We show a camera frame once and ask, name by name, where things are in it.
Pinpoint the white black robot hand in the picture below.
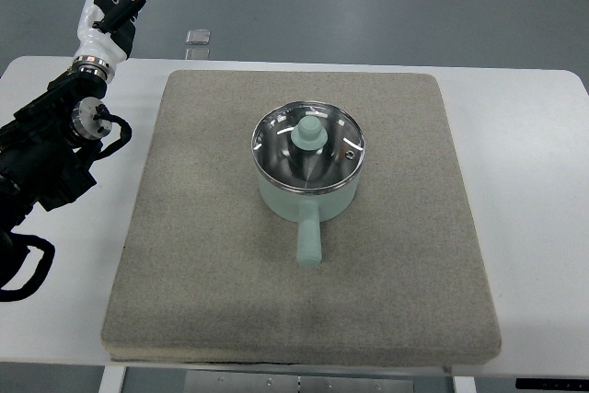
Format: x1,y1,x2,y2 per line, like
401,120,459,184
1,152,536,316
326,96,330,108
75,0,148,67

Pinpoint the glass lid green knob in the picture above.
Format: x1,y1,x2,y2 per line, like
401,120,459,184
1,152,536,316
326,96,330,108
251,101,365,195

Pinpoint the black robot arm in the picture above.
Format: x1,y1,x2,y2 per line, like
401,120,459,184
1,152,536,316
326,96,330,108
1,55,133,303

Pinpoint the grey fabric mat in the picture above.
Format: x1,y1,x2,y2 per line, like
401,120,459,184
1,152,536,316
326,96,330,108
101,71,502,366

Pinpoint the mint green saucepan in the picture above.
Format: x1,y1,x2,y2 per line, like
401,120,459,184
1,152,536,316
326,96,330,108
256,171,361,269

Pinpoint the black control panel strip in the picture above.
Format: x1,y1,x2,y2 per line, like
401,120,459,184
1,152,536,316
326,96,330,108
515,378,588,392

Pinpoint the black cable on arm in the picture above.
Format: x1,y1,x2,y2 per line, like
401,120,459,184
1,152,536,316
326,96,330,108
94,105,133,159

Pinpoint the metal table frame bar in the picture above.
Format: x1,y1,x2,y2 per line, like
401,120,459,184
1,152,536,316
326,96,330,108
183,371,414,393

